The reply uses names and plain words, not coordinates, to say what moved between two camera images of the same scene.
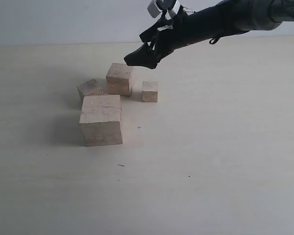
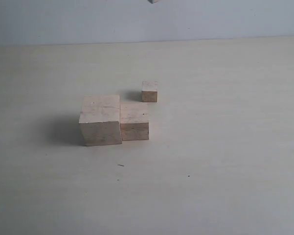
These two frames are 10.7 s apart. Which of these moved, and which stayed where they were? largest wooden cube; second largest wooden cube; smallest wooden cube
Moved: second largest wooden cube
Stayed: smallest wooden cube; largest wooden cube
